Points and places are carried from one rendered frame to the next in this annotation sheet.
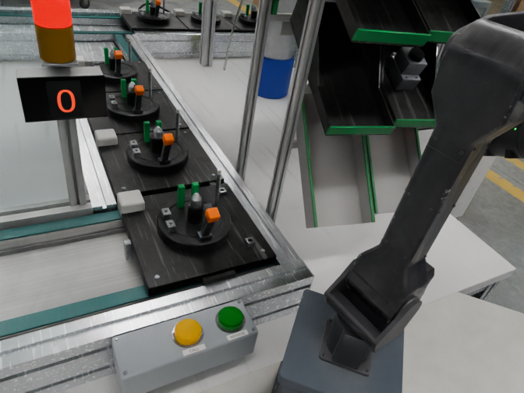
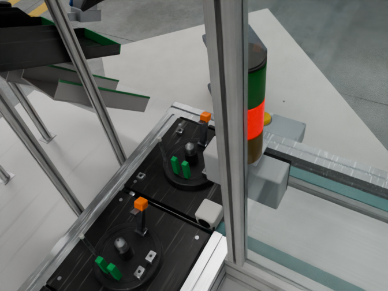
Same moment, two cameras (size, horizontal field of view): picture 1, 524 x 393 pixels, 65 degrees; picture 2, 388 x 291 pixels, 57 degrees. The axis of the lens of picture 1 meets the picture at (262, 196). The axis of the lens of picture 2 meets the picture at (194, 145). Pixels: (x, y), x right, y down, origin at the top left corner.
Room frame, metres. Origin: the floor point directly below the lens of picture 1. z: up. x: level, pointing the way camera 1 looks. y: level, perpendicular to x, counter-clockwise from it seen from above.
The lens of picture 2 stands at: (0.75, 0.61, 1.64)
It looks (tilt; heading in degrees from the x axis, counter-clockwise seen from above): 49 degrees down; 251
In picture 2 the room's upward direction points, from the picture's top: 10 degrees counter-clockwise
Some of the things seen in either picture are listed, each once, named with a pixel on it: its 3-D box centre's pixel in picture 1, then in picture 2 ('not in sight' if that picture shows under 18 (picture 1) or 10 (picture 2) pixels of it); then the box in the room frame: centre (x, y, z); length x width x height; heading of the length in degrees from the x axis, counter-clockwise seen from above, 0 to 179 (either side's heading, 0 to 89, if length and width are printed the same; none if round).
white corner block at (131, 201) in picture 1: (130, 204); (209, 215); (0.62, 0.25, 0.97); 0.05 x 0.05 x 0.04; 33
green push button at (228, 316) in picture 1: (230, 319); not in sight; (0.41, 0.01, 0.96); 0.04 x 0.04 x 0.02
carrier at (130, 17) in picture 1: (153, 9); not in sight; (1.87, 0.62, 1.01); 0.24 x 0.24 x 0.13; 33
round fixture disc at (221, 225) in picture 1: (194, 223); (192, 163); (0.60, 0.12, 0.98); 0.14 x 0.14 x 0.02
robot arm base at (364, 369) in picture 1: (353, 331); not in sight; (0.33, -0.14, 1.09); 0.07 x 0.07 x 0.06; 79
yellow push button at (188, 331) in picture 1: (187, 333); not in sight; (0.37, 0.07, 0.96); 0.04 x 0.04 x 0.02
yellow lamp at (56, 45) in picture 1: (55, 40); not in sight; (0.59, 0.34, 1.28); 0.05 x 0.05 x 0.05
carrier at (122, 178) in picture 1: (157, 141); (123, 249); (0.81, 0.26, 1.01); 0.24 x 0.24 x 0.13; 33
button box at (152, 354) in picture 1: (186, 345); not in sight; (0.37, 0.07, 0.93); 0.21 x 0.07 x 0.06; 123
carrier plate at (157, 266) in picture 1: (193, 230); (193, 167); (0.60, 0.12, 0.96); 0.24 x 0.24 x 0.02; 33
